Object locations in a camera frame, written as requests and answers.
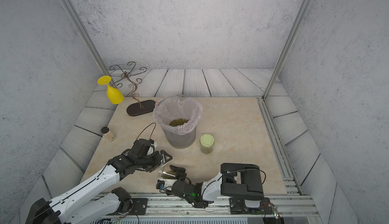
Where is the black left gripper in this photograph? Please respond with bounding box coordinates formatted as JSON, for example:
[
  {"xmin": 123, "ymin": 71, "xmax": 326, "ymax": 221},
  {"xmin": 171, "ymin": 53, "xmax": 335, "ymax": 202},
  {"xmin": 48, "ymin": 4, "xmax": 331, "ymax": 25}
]
[{"xmin": 136, "ymin": 149, "xmax": 174, "ymax": 172}]

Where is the glass jar with green lid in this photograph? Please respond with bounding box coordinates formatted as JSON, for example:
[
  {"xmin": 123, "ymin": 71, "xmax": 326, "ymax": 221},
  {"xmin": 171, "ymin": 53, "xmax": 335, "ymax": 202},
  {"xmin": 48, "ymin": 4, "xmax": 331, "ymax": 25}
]
[{"xmin": 200, "ymin": 134, "xmax": 215, "ymax": 154}]

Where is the grey bin with plastic liner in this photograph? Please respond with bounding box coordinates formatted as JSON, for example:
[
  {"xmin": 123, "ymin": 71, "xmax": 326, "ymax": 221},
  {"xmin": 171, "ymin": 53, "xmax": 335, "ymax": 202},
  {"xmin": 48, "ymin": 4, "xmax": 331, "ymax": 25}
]
[{"xmin": 153, "ymin": 95, "xmax": 203, "ymax": 149}]

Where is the glass jar with beige lid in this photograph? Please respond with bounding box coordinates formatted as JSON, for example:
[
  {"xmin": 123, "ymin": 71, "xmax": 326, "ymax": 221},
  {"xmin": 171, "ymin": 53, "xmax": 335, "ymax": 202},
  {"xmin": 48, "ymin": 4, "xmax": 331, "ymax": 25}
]
[{"xmin": 158, "ymin": 164, "xmax": 177, "ymax": 180}]

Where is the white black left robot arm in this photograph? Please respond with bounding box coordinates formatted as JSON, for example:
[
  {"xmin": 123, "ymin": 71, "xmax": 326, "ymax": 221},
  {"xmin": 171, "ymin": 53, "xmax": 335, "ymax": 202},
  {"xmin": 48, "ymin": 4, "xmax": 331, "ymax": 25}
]
[{"xmin": 26, "ymin": 139, "xmax": 173, "ymax": 224}]

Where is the pile of green mung beans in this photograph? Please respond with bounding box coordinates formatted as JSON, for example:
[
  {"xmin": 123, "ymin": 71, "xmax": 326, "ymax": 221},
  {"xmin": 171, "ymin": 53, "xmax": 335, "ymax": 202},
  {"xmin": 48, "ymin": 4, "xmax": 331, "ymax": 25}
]
[{"xmin": 169, "ymin": 119, "xmax": 188, "ymax": 127}]

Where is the dark metal scroll stand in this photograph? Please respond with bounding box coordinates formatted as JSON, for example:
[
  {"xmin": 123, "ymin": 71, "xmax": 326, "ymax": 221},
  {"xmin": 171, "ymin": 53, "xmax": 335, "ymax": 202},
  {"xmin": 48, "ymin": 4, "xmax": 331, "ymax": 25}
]
[{"xmin": 109, "ymin": 61, "xmax": 156, "ymax": 117}]

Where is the small black-capped spice bottle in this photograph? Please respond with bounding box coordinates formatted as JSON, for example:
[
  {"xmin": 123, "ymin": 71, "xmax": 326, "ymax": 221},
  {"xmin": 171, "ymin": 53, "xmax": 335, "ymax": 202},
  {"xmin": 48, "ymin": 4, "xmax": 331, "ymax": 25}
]
[{"xmin": 100, "ymin": 126, "xmax": 116, "ymax": 142}]

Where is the yellow plastic goblet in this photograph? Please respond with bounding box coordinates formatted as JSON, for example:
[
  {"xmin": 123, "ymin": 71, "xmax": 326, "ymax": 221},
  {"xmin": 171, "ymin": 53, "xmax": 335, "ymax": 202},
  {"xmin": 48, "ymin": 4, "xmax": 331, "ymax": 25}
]
[{"xmin": 97, "ymin": 76, "xmax": 124, "ymax": 105}]

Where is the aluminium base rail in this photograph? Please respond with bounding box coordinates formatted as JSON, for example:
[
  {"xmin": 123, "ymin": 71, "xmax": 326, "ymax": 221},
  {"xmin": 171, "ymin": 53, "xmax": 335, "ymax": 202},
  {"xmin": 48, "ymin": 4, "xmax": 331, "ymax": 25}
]
[{"xmin": 54, "ymin": 178, "xmax": 323, "ymax": 224}]

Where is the left aluminium frame post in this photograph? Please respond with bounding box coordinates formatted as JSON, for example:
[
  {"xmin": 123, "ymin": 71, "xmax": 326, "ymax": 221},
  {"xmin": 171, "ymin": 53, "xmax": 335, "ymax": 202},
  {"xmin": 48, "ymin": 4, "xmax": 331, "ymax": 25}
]
[{"xmin": 60, "ymin": 0, "xmax": 110, "ymax": 76}]

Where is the aluminium frame post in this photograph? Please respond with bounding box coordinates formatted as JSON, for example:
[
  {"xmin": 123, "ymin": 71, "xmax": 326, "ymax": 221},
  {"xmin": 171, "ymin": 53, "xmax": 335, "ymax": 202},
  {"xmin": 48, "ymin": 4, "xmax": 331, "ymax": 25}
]
[
  {"xmin": 60, "ymin": 0, "xmax": 110, "ymax": 76},
  {"xmin": 262, "ymin": 0, "xmax": 312, "ymax": 101}
]

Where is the right aluminium frame post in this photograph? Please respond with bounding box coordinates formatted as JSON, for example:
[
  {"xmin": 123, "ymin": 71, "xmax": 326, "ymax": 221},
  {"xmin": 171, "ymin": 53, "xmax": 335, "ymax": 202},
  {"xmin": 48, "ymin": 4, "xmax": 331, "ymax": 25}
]
[{"xmin": 262, "ymin": 0, "xmax": 312, "ymax": 101}]

